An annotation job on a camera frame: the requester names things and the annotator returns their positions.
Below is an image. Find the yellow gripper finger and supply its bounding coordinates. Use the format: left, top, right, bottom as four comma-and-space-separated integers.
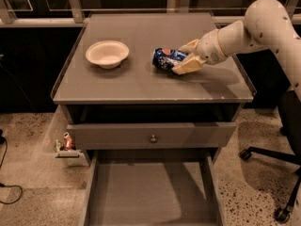
172, 54, 205, 75
179, 39, 199, 55

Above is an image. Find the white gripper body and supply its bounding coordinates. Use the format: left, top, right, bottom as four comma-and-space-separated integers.
197, 29, 228, 65

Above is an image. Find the blue pepsi can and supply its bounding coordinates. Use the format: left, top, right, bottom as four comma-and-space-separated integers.
152, 48, 188, 71

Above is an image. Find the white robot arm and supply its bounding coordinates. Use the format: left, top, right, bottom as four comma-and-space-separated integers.
172, 0, 301, 165

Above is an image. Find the grey top drawer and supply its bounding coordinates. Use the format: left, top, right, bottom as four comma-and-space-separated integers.
67, 122, 236, 150

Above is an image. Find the round metal drawer knob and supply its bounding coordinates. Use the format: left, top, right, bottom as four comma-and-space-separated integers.
150, 135, 157, 143

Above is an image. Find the grey drawer cabinet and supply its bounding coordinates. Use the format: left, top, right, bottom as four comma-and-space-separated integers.
50, 12, 257, 226

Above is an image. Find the grey open middle drawer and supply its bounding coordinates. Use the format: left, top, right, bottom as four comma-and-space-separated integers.
79, 149, 227, 226

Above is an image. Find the white paper bowl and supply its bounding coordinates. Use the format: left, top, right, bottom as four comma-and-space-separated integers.
86, 40, 129, 69

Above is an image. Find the clear plastic side bin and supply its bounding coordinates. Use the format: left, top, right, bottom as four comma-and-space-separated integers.
42, 106, 90, 168

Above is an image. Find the metal window railing frame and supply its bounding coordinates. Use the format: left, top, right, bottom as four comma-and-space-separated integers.
0, 0, 301, 26

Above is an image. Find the black floor cable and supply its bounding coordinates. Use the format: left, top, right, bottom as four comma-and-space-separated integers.
0, 129, 24, 205

